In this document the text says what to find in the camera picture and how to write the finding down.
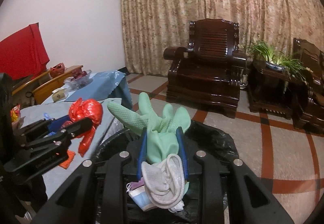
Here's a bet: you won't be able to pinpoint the blue plastic bag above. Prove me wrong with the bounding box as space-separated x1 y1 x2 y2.
43 113 55 136

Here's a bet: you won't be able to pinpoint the orange foam net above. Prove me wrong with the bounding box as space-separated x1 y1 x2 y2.
59 150 76 170

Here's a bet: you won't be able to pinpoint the red plastic bag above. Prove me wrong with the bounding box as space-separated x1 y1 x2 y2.
61 98 103 157
49 63 65 78

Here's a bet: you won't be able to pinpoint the blue white paper cup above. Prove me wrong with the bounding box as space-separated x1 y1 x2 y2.
128 185 157 211

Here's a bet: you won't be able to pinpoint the pink face mask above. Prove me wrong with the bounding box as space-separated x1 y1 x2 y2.
126 178 144 193

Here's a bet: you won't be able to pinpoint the snack bowl with red packets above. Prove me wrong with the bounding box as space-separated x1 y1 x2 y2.
10 104 24 126

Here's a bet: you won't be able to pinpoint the wooden TV cabinet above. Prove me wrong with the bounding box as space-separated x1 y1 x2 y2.
12 65 83 108

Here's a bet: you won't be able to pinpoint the tissue box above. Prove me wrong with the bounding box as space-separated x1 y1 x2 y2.
52 88 68 102

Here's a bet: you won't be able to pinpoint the glass fruit bowl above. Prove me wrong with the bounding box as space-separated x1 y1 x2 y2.
64 70 92 91

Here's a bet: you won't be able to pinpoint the red plastic bag on cabinet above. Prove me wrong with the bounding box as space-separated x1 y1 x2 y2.
49 63 65 78

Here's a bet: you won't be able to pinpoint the red apples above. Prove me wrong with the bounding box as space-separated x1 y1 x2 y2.
71 69 87 80

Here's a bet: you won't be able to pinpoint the red cloth over television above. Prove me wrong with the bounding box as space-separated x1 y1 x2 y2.
0 23 49 80

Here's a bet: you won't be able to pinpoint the blue coffee table cloth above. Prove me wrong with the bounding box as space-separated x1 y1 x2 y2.
58 70 133 109

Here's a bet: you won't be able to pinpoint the dark wooden side table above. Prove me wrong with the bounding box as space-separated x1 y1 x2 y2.
247 59 309 119

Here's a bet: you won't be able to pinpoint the dark wooden armchair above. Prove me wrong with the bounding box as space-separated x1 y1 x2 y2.
163 19 247 118
292 38 323 134

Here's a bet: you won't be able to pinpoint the potted green plant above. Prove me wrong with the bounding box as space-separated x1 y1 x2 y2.
248 40 306 82

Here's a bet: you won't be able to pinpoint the beige floral curtain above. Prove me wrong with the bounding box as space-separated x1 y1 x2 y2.
120 0 323 75

